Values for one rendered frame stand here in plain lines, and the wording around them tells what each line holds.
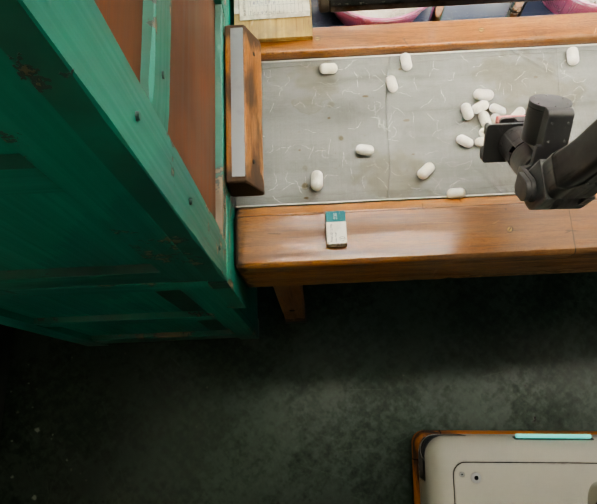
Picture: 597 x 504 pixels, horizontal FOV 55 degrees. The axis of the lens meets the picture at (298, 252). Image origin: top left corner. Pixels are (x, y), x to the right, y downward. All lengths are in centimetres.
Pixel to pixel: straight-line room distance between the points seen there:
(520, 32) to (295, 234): 59
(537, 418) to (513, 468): 34
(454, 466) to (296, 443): 47
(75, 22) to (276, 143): 74
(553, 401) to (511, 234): 88
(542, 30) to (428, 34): 22
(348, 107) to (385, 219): 24
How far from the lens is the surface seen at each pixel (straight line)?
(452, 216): 104
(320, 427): 172
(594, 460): 159
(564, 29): 127
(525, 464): 153
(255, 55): 109
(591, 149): 74
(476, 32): 122
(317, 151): 108
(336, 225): 98
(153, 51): 57
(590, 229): 111
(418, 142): 111
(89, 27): 41
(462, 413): 177
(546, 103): 87
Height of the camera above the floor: 172
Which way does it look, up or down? 75 degrees down
